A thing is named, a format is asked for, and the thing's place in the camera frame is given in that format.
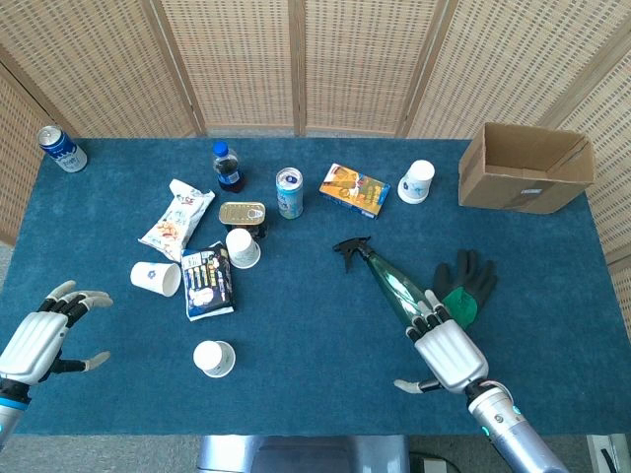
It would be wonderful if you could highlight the green spray bottle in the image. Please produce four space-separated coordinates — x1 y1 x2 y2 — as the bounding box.
331 236 435 329

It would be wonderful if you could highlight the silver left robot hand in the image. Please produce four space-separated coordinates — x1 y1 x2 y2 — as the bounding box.
0 279 114 388

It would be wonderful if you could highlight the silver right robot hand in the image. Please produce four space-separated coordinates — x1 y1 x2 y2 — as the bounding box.
392 289 490 397

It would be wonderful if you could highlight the white snack bag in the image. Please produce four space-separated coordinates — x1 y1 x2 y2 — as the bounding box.
137 178 217 263

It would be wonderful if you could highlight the blue and white drink can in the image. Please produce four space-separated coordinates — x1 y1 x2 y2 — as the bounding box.
37 124 89 174

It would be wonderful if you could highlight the blue carpet table cover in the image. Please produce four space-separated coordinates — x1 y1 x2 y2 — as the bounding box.
0 137 631 438

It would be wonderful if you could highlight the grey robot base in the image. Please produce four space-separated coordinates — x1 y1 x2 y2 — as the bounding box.
196 435 410 473

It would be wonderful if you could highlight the paper cup with blue flower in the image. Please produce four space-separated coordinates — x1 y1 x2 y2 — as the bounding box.
396 159 437 205

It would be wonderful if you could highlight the dark blue snack pack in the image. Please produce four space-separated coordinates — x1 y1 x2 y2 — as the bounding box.
180 240 236 323

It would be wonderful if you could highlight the tall light blue can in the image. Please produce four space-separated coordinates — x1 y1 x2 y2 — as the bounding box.
274 167 305 221

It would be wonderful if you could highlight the black and green work glove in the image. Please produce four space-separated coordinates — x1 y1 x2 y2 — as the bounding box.
432 248 498 330

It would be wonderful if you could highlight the open cardboard box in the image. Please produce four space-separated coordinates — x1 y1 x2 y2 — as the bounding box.
457 121 597 216

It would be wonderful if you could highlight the orange and blue carton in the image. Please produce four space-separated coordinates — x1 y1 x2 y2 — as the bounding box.
318 163 391 220

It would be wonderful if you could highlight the paper cup with green flower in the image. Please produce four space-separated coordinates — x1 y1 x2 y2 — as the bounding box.
192 340 237 379

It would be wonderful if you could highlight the cola bottle with blue cap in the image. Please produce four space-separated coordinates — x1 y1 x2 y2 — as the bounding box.
211 141 247 194

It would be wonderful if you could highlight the paper cup with purple flower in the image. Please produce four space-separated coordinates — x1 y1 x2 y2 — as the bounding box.
129 260 183 299

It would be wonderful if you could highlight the paper cup with green leaves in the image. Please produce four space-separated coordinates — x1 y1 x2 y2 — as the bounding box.
225 228 262 270

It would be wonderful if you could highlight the black tin with gold lid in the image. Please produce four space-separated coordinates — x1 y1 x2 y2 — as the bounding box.
218 200 270 241

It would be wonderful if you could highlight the woven bamboo folding screen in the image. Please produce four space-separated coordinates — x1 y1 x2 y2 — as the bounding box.
0 0 631 267

